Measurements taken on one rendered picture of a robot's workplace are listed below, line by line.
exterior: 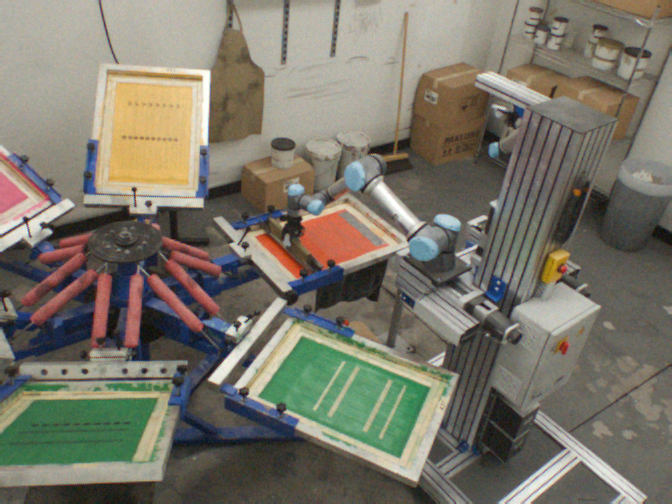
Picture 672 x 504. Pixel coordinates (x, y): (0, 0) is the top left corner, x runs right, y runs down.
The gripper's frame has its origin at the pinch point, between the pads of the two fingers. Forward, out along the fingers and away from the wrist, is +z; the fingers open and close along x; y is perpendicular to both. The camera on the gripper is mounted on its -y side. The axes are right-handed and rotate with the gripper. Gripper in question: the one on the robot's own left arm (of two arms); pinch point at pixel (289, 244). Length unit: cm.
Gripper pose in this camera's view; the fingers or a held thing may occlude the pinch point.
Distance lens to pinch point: 341.0
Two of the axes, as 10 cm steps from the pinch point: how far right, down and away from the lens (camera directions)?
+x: 8.0, -2.8, 5.3
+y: 5.8, 5.2, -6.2
